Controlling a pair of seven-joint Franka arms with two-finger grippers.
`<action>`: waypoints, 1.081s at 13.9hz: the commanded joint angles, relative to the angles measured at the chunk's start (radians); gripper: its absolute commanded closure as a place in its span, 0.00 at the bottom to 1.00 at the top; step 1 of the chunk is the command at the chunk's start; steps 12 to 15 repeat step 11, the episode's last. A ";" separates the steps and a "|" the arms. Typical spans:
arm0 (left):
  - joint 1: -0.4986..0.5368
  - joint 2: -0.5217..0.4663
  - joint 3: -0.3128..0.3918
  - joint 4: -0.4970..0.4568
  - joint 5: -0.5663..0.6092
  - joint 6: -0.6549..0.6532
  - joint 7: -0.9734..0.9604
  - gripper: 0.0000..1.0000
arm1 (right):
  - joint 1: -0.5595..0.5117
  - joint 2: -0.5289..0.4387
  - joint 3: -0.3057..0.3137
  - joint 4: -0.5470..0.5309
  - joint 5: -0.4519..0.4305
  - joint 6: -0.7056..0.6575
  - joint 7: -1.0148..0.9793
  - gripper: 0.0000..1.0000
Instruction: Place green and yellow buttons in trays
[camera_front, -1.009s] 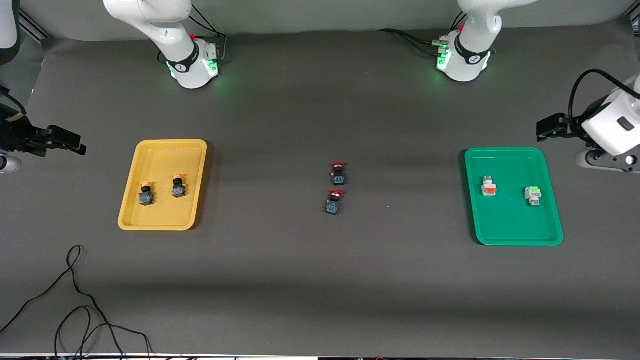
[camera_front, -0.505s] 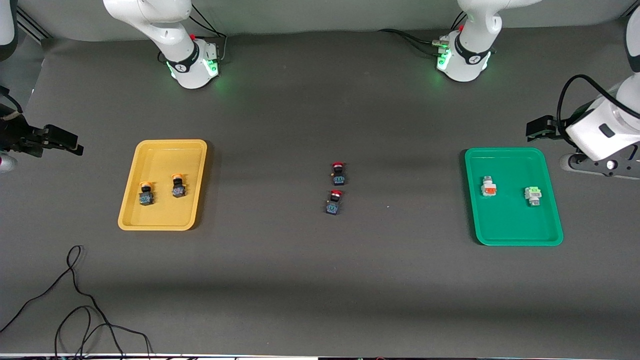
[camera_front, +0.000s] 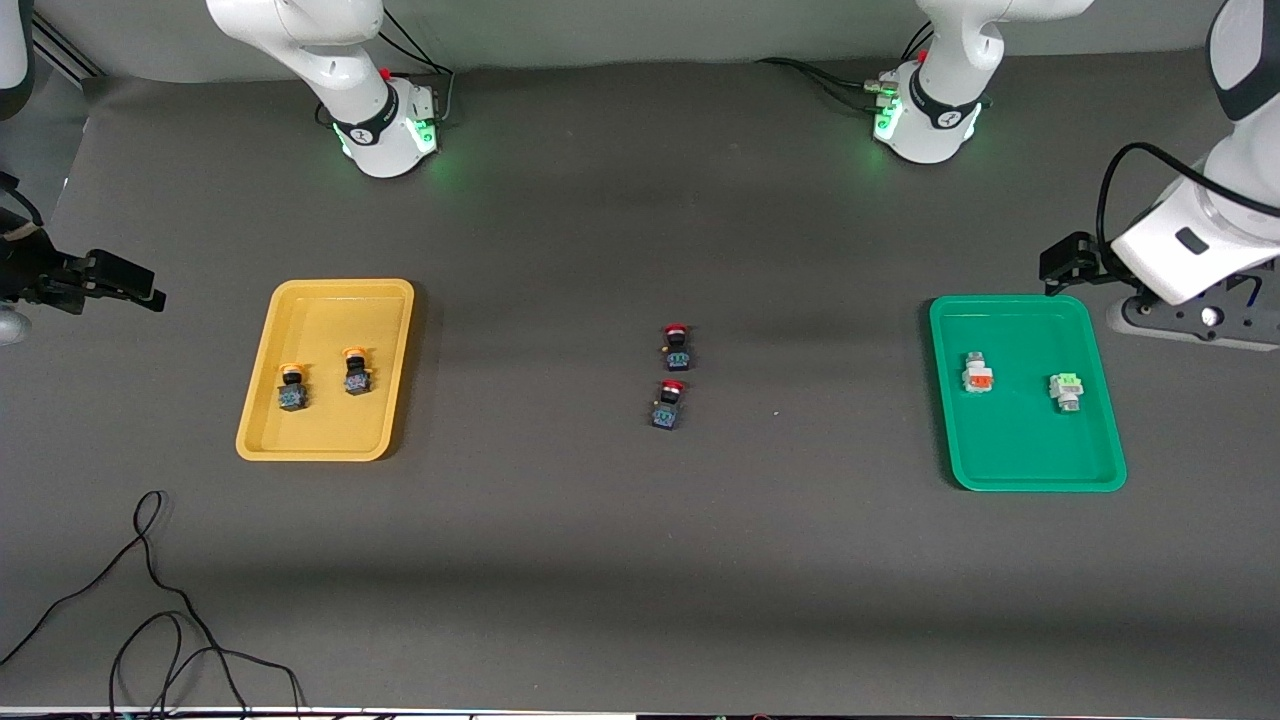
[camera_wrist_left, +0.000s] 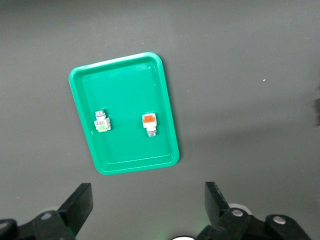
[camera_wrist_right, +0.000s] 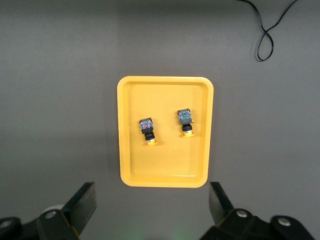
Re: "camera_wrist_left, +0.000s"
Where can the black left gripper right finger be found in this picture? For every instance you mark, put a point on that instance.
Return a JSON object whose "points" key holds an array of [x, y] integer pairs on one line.
{"points": [[216, 207]]}

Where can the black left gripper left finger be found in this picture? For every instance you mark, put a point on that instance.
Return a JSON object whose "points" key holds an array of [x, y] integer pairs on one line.
{"points": [[75, 207]]}

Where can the white button with green block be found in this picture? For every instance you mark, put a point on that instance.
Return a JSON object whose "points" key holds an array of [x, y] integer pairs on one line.
{"points": [[102, 122]]}

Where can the white button with orange block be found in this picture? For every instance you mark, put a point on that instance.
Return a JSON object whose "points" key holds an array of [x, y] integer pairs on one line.
{"points": [[150, 123]]}

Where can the green plastic tray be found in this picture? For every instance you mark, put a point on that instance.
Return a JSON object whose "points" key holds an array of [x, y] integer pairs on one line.
{"points": [[125, 100]]}

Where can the dark grey table mat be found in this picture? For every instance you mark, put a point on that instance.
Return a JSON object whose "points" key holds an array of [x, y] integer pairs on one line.
{"points": [[225, 50]]}

